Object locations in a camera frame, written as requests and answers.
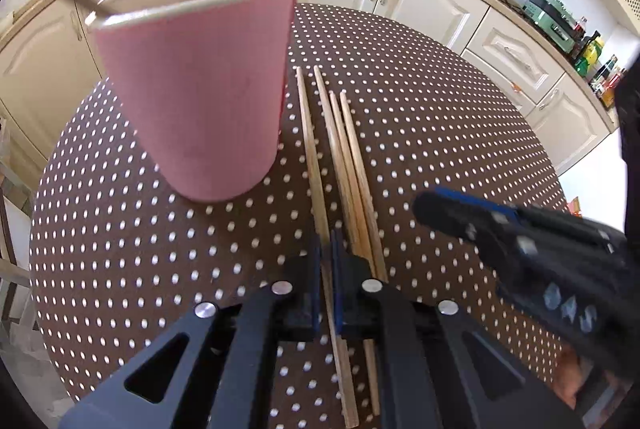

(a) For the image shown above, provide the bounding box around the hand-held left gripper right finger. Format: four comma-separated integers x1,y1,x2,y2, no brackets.
330,229,583,429

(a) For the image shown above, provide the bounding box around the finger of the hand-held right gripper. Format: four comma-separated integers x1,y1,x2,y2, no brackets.
435,188,626,255
412,192,636,360

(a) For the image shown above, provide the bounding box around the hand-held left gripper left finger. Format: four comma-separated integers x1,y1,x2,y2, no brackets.
59,234,322,429

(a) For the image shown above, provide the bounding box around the pink paper cup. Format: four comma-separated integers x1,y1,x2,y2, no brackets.
85,0,303,204

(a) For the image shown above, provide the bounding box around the person's right hand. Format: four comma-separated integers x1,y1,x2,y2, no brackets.
555,351,601,410

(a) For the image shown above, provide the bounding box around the row of condiment bottles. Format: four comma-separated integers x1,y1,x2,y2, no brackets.
572,29,628,110

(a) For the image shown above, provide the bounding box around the beige kitchen countertop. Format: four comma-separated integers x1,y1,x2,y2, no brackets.
0,0,621,130

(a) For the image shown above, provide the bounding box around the green countertop appliance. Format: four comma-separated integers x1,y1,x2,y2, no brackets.
522,0,581,45

